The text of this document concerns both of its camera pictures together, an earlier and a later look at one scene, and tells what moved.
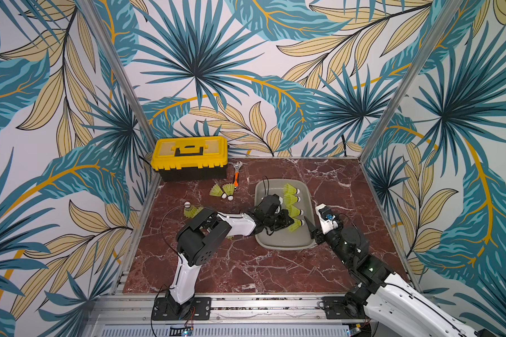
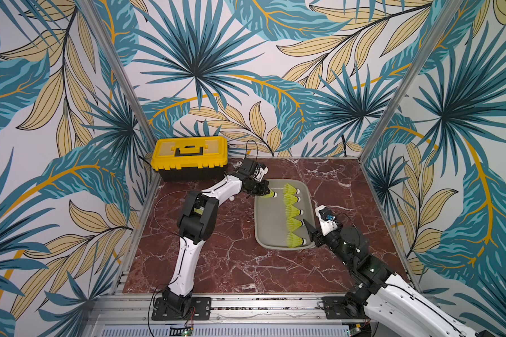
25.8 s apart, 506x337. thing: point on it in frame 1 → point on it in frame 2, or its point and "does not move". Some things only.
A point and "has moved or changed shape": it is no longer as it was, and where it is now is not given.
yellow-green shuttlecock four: (216, 191) has moved or changed shape
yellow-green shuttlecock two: (289, 189) does not move
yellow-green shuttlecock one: (290, 199) does not move
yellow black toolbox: (183, 159) does not move
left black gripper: (286, 220) → (262, 191)
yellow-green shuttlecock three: (294, 211) does not move
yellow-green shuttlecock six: (296, 224) does not move
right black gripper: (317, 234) does not move
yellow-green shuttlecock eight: (190, 210) has moved or changed shape
